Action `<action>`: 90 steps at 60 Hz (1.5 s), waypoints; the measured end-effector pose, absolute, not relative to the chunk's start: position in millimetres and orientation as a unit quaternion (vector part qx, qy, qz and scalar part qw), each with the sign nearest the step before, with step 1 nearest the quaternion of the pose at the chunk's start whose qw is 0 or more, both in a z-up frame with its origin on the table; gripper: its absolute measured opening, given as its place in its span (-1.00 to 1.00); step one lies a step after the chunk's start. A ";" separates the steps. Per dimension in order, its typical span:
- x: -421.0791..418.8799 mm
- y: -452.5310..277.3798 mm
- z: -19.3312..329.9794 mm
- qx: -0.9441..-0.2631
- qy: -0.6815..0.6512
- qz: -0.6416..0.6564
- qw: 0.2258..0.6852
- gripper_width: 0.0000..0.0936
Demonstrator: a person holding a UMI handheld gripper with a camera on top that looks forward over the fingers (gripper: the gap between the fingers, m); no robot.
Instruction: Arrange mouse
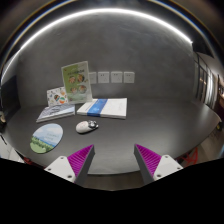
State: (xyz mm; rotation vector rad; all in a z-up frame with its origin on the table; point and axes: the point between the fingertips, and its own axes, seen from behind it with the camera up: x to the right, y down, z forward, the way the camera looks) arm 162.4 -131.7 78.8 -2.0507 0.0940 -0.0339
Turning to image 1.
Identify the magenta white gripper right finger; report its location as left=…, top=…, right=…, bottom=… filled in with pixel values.
left=134, top=144, right=182, bottom=185

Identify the glass partition black frame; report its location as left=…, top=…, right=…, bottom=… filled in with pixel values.
left=193, top=52, right=224, bottom=109

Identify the white book blue stripe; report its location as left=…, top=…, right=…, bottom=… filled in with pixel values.
left=77, top=98, right=127, bottom=119

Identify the green leaflet acrylic stand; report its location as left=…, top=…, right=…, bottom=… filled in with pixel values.
left=61, top=61, right=92, bottom=104

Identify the white wall socket left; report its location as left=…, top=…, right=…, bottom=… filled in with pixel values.
left=89, top=72, right=97, bottom=84

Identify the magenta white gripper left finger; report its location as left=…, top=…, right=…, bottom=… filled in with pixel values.
left=45, top=145, right=95, bottom=186

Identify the small colourful card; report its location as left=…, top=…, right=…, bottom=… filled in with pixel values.
left=47, top=87, right=68, bottom=106

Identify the white wall socket right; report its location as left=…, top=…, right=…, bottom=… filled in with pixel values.
left=124, top=72, right=135, bottom=83

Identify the white computer mouse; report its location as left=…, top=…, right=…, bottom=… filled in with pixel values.
left=76, top=120, right=99, bottom=134

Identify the grey patterned book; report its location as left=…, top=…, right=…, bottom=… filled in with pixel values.
left=36, top=104, right=75, bottom=123

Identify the white wall socket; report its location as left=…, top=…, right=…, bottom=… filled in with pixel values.
left=111, top=71, right=123, bottom=83
left=98, top=72, right=110, bottom=83
left=89, top=72, right=97, bottom=84
left=124, top=72, right=135, bottom=83

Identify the curved led light strip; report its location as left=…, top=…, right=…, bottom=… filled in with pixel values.
left=0, top=7, right=194, bottom=84

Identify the oval landscape mouse pad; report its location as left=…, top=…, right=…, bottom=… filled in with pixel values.
left=30, top=123, right=63, bottom=154

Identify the red chair frame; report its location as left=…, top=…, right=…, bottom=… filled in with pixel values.
left=177, top=147, right=198, bottom=167

